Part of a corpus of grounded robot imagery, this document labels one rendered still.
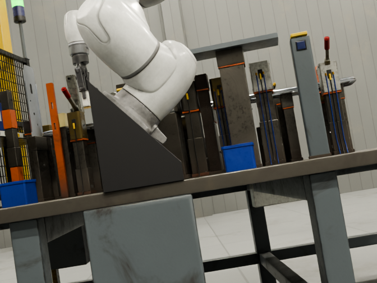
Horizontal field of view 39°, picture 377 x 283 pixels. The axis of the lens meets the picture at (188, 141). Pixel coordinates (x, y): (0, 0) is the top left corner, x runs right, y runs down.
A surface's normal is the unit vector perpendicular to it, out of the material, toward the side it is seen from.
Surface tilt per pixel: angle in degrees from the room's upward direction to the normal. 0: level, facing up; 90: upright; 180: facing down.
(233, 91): 90
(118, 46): 124
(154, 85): 114
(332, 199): 90
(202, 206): 90
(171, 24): 90
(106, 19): 100
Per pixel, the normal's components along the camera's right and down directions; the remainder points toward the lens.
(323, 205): 0.02, -0.07
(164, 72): 0.43, 0.22
